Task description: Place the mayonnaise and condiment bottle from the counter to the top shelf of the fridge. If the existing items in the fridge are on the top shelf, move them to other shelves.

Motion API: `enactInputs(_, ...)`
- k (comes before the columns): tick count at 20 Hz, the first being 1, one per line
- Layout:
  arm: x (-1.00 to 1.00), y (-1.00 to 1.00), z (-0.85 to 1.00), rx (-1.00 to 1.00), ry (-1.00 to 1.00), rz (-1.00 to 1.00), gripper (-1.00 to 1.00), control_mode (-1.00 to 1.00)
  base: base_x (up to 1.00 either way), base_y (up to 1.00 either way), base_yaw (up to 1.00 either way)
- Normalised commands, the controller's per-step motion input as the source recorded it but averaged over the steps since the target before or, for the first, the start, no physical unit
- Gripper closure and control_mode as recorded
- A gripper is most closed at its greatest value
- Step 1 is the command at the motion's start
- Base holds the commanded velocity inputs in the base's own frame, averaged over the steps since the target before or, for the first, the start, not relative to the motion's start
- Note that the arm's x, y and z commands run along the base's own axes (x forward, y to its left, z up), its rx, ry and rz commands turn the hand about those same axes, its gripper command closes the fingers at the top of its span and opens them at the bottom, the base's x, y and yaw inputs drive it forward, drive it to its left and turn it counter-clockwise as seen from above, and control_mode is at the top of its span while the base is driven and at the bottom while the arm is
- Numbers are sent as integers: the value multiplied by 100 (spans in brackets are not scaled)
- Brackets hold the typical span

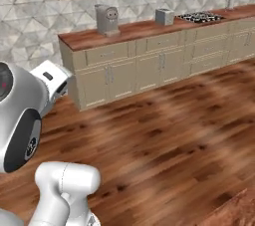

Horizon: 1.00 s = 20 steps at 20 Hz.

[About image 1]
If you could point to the grey toaster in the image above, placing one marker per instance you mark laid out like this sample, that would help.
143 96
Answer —
164 17

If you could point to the grey coffee machine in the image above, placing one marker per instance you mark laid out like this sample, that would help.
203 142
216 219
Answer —
107 19

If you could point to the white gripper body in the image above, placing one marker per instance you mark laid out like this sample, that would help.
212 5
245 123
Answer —
65 82

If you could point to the black hob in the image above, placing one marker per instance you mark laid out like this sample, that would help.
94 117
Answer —
200 17

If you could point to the beige base cupboard run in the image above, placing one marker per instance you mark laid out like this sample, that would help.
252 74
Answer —
149 67

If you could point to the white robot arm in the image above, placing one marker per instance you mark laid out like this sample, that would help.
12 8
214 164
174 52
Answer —
23 110

